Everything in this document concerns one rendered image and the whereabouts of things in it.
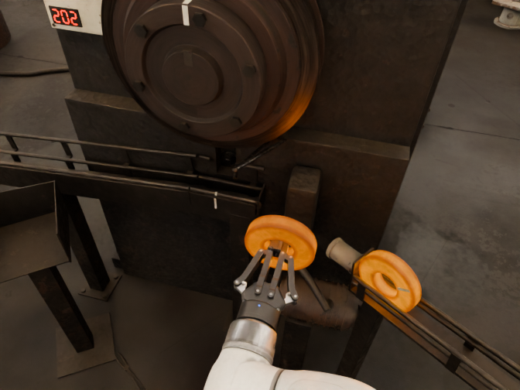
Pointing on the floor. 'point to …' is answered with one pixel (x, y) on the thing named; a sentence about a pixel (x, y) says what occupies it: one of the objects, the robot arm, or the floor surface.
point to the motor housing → (344, 318)
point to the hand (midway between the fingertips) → (280, 240)
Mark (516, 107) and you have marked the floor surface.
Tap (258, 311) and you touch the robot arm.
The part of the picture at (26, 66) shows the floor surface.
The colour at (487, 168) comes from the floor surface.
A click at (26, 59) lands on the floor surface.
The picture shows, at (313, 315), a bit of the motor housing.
